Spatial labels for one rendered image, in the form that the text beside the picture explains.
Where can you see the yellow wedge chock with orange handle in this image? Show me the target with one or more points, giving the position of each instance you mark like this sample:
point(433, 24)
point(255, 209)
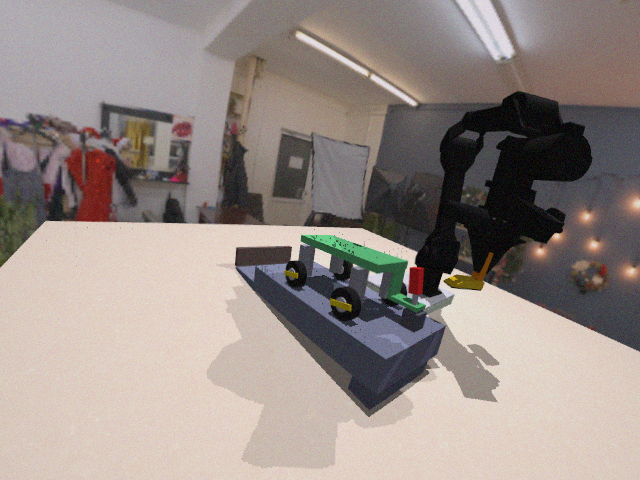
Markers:
point(473, 282)

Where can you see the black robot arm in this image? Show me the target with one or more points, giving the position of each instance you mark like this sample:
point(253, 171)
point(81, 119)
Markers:
point(552, 151)

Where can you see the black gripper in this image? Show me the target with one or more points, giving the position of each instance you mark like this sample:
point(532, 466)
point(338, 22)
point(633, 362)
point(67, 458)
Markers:
point(485, 234)

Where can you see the red-headed pin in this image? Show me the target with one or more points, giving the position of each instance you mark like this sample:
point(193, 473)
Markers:
point(415, 285)

